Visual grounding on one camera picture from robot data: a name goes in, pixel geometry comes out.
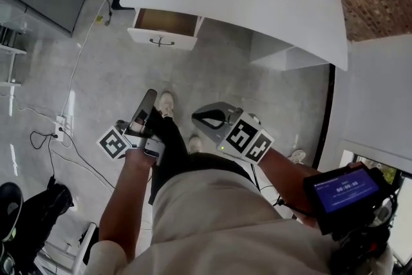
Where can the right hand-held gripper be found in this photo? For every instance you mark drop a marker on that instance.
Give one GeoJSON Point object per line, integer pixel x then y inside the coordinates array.
{"type": "Point", "coordinates": [239, 135]}

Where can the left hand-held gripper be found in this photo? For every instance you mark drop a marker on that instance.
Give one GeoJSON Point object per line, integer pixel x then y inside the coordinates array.
{"type": "Point", "coordinates": [138, 141]}

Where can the white desk drawer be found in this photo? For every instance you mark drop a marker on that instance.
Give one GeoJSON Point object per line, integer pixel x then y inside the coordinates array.
{"type": "Point", "coordinates": [162, 37]}

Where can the person's right forearm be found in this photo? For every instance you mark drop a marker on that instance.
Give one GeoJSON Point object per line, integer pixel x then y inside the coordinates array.
{"type": "Point", "coordinates": [286, 180]}

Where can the person's left forearm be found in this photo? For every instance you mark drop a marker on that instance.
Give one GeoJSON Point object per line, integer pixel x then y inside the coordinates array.
{"type": "Point", "coordinates": [124, 199]}

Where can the person's white left shoe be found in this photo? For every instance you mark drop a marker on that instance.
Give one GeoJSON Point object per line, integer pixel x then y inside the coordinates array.
{"type": "Point", "coordinates": [167, 104]}

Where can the person's white shoe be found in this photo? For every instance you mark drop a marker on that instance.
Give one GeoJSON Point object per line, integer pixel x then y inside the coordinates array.
{"type": "Point", "coordinates": [167, 104]}
{"type": "Point", "coordinates": [297, 156]}
{"type": "Point", "coordinates": [195, 145]}

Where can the person's white right shoe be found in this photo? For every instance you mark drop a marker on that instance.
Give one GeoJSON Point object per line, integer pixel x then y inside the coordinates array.
{"type": "Point", "coordinates": [195, 145]}

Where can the person's black trousers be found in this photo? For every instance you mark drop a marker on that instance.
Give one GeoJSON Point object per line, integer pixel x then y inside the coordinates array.
{"type": "Point", "coordinates": [174, 151]}

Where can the white power strip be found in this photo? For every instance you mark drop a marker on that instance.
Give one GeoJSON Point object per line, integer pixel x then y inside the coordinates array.
{"type": "Point", "coordinates": [60, 127]}

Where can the person's beige shirt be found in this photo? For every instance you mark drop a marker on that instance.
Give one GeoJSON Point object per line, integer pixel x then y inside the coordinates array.
{"type": "Point", "coordinates": [225, 228]}

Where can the white shelf rack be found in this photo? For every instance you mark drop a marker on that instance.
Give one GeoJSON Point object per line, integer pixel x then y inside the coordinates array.
{"type": "Point", "coordinates": [9, 54]}

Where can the black monitor with blue screen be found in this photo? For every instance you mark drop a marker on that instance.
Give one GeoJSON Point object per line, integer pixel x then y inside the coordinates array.
{"type": "Point", "coordinates": [344, 190]}

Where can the black bag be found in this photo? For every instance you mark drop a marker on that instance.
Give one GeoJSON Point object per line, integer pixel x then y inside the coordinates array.
{"type": "Point", "coordinates": [42, 219]}

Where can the white stand leg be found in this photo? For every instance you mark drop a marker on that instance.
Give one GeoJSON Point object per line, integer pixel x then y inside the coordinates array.
{"type": "Point", "coordinates": [84, 248]}

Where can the black door frame strip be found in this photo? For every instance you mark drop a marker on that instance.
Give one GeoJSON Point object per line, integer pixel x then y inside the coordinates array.
{"type": "Point", "coordinates": [326, 112]}

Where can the black chest rig mount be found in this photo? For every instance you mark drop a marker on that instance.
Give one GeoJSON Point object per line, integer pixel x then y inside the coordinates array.
{"type": "Point", "coordinates": [367, 243]}

